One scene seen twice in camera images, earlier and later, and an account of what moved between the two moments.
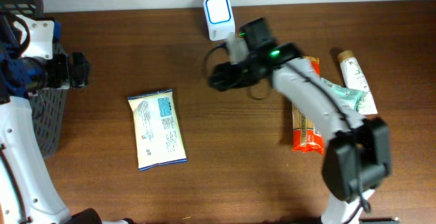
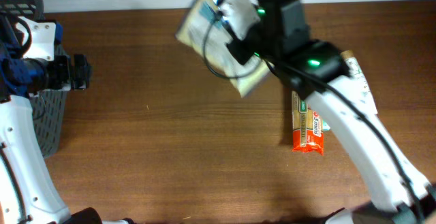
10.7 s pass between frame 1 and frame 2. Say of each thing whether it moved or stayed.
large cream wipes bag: moved
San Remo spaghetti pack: stayed
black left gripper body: stayed
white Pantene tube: stayed
